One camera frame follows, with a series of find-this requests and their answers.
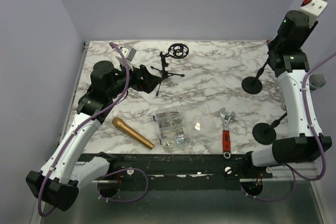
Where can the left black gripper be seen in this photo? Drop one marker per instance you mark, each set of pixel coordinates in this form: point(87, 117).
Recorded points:
point(147, 85)

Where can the gold microphone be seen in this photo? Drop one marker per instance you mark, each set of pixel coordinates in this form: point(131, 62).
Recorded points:
point(129, 131)

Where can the black round-base shock-mount stand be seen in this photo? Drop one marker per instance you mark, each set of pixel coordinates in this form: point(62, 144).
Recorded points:
point(252, 85)

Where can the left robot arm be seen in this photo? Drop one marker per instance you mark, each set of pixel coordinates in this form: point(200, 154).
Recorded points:
point(59, 181)

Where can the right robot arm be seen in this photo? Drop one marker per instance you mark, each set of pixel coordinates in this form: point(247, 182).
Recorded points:
point(305, 141)

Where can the black round-base clip stand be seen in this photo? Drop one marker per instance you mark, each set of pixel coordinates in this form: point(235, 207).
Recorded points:
point(265, 133)

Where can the clear plastic screw box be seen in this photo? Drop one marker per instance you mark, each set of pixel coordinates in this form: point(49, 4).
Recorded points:
point(173, 129)

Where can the small white paper scrap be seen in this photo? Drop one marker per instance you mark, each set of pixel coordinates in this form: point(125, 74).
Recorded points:
point(197, 126)

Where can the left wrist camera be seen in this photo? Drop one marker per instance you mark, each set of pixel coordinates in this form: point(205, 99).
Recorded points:
point(129, 53)

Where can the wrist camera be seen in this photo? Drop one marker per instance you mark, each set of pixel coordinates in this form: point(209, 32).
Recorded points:
point(129, 53)
point(313, 8)

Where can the red-handled adjustable wrench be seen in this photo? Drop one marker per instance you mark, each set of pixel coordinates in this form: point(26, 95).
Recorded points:
point(226, 119)

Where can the black front mounting rail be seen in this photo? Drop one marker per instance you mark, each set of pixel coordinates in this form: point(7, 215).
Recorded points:
point(179, 172)

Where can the cork-handle silver-head microphone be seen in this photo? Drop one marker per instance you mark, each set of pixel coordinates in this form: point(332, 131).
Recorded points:
point(317, 81)

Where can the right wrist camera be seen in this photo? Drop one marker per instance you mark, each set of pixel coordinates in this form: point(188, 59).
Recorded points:
point(313, 8)

